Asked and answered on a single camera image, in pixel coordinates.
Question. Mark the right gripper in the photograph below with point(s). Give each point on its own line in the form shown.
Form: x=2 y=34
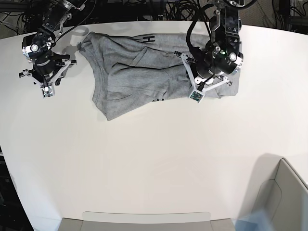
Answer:
x=49 y=70

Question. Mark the grey T-shirt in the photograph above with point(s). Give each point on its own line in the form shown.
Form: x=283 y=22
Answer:
x=130 y=72

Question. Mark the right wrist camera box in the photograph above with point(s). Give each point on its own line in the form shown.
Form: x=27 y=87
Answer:
x=48 y=91

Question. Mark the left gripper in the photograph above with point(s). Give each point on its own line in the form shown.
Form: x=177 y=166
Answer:
x=202 y=79

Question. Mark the grey bin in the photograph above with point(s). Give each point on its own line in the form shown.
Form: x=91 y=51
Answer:
x=284 y=201
x=99 y=221

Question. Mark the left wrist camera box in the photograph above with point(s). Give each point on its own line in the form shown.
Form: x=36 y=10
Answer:
x=196 y=95

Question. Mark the blue cloth in bin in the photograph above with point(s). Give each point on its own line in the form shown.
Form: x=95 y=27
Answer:
x=256 y=221

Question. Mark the grey bin front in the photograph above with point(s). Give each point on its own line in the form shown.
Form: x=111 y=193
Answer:
x=99 y=221

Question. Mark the grey bin right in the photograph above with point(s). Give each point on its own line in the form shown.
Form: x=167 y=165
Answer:
x=284 y=201

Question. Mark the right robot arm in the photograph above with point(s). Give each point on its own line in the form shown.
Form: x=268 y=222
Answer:
x=37 y=45

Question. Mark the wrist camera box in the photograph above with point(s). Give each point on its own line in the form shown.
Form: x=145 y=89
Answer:
x=196 y=95
x=48 y=91

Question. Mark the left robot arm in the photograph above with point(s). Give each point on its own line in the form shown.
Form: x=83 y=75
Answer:
x=221 y=59

